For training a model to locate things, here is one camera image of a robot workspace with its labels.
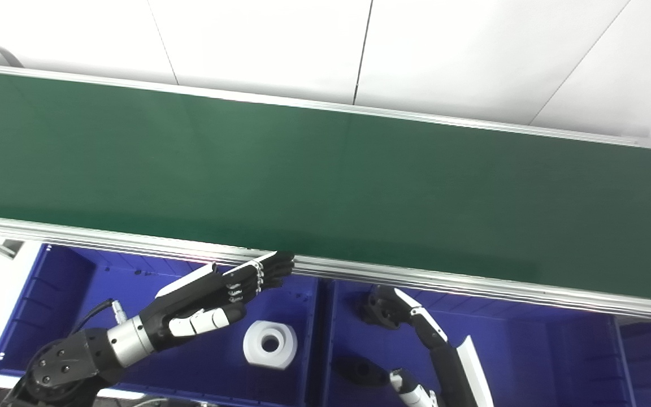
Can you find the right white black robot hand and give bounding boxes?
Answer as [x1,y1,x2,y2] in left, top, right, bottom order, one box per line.
[375,286,496,407]

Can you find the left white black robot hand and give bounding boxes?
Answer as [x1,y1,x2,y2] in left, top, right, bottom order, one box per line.
[139,250,296,354]

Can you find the black flange part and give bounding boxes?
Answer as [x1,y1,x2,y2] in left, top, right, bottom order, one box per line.
[358,287,402,330]
[332,356,389,388]

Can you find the blue plastic bin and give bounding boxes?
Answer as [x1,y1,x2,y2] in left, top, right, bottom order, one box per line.
[0,243,323,407]
[317,277,623,407]

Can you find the green conveyor belt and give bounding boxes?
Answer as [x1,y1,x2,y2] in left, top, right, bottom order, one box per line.
[0,69,651,305]

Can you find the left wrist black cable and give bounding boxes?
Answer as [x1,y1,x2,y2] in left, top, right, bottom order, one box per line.
[68,297,129,337]

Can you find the wide aluminium conveyor side rail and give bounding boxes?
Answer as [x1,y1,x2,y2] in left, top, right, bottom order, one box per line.
[0,213,651,327]

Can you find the white ring-shaped plastic part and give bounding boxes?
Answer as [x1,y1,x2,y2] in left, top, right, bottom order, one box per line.
[243,321,298,370]

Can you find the thin aluminium conveyor side rail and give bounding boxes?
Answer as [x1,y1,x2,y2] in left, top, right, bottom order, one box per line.
[0,61,651,151]

